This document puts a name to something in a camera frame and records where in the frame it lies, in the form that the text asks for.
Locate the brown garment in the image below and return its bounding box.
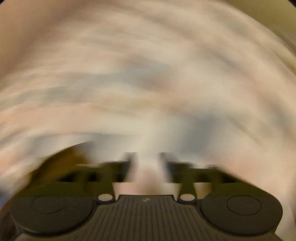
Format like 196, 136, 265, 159
30, 141, 98, 188

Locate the checkered pastel quilt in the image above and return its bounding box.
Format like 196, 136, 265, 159
1, 1, 295, 240

